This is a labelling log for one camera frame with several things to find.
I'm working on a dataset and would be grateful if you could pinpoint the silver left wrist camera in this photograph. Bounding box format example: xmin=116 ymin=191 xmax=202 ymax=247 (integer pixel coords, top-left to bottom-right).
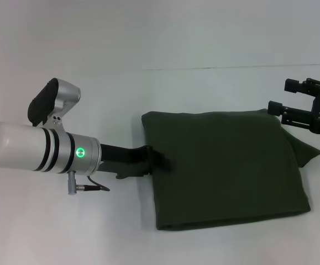
xmin=27 ymin=77 xmax=82 ymax=128

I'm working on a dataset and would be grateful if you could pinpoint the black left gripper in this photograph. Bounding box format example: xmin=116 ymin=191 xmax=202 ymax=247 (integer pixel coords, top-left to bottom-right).
xmin=99 ymin=143 xmax=174 ymax=180

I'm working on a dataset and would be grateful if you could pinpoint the left wrist cable with plug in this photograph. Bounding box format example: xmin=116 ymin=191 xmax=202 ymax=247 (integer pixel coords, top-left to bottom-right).
xmin=67 ymin=171 xmax=111 ymax=197

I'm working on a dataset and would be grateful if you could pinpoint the dark green t-shirt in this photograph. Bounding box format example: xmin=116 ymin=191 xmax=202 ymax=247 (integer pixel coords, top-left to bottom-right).
xmin=141 ymin=108 xmax=320 ymax=231

